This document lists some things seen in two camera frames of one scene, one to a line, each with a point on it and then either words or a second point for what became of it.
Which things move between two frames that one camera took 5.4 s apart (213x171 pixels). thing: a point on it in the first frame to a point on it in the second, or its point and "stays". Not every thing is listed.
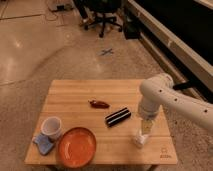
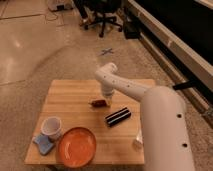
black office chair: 99,9 stays
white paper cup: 51,127 stays
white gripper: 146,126 to 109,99
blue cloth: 44,143 stays
